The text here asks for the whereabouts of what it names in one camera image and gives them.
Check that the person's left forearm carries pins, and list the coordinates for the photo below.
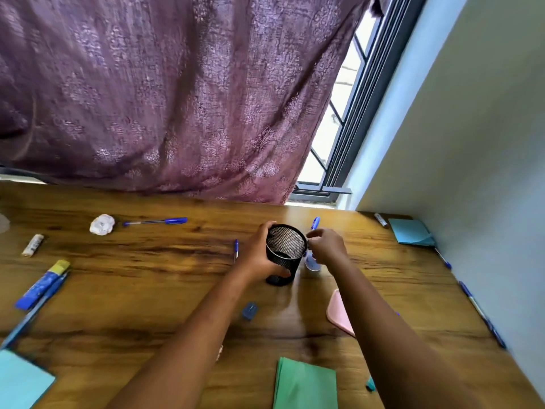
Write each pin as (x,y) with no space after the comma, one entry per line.
(183,357)

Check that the person's right hand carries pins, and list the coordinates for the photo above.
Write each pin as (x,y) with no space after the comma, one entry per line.
(330,247)

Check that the green sticky note pad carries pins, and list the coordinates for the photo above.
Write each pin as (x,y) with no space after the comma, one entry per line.
(304,385)

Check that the purple patterned curtain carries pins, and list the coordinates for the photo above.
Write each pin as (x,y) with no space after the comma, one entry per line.
(170,89)

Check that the teal marker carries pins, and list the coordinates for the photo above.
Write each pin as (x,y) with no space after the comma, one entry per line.
(371,384)

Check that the person's right forearm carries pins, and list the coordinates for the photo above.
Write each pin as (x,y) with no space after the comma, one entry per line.
(391,345)

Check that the person's left hand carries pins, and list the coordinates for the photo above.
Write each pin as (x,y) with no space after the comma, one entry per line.
(255,264)

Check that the small white stick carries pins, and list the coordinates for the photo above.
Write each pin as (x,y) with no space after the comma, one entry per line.
(32,245)

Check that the white paper ball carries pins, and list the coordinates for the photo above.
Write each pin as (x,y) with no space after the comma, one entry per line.
(102,224)

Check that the thin blue pen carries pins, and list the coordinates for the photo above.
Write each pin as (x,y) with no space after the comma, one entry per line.
(236,247)

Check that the black mesh pen holder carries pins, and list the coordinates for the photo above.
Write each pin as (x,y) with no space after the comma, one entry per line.
(294,264)

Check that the pink plastic lid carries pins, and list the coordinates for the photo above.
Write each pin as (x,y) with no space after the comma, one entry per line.
(340,313)

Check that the black window frame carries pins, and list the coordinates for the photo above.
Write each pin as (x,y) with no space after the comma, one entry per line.
(379,80)

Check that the blue glue stick yellow cap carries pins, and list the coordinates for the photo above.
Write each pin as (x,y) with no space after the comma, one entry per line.
(40,287)

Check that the light blue sticky note pad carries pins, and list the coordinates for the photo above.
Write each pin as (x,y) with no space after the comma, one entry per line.
(21,383)
(411,232)

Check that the white black marker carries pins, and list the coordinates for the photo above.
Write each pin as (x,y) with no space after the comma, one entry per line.
(380,220)

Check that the clear pen blue cap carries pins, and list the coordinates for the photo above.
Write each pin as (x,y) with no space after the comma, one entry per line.
(174,221)

